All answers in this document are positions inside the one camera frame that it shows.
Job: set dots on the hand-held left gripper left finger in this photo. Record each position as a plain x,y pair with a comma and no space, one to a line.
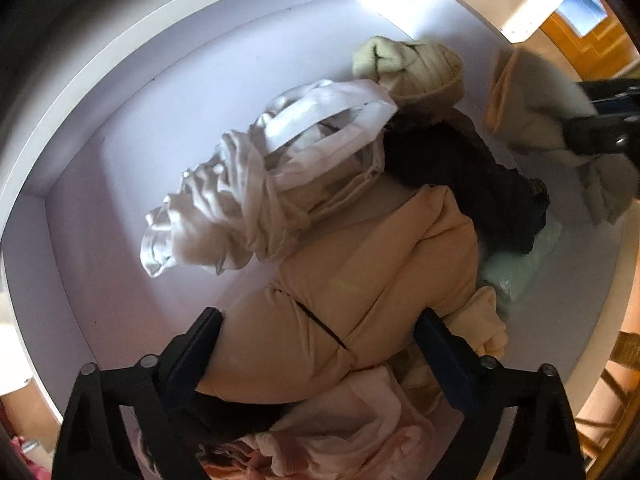
194,355

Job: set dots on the black garment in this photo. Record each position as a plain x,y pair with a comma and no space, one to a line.
225,420

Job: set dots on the white cabinet compartment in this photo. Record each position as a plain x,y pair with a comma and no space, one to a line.
150,185

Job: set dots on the mint towel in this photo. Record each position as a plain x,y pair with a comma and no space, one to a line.
520,270

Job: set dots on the pink cloth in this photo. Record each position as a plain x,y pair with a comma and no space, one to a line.
350,430

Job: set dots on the wooden door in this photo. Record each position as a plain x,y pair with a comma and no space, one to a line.
600,55

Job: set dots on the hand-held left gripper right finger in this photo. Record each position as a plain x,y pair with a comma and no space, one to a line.
450,362

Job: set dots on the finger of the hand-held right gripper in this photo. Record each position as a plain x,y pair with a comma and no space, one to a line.
595,135
617,97

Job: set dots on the peach and cream fleece garment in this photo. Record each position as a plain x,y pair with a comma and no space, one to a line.
535,110

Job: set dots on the dark knit garment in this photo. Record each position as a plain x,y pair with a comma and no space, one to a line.
450,170

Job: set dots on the cream knit sock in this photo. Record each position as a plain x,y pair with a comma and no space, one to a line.
430,75

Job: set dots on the cream fuzzy cloth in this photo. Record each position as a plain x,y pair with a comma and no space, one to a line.
417,377

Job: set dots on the peach puffy jacket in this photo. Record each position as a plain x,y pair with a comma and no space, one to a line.
350,285

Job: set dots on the white cloth garment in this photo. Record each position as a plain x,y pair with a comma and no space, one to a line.
225,200

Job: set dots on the wooden furniture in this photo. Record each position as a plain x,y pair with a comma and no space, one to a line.
622,355

